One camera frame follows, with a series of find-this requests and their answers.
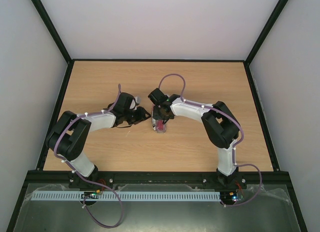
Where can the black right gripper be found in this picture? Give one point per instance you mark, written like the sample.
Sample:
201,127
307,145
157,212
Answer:
159,114

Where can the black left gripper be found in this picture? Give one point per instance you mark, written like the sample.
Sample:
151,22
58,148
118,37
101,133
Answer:
141,116

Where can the stars and stripes glasses case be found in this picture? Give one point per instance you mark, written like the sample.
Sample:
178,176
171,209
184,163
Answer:
153,119

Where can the red sunglasses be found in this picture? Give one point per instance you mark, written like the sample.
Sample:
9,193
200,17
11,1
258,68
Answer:
159,127

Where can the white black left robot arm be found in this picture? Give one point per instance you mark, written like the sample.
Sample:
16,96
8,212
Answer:
68,137

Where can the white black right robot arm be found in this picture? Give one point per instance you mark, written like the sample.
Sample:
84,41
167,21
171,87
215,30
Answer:
219,123

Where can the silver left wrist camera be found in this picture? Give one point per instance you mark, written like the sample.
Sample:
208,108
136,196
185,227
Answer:
136,101

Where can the light blue slotted cable duct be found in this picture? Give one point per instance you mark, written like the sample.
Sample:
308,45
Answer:
125,196

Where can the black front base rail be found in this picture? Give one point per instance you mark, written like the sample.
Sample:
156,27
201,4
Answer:
202,180

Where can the black left frame post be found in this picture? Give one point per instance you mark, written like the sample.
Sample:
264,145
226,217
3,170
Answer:
51,29

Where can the black frame post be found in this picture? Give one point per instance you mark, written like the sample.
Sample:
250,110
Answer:
265,31
51,29

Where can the black right frame post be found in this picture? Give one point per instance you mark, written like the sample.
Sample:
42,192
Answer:
265,31

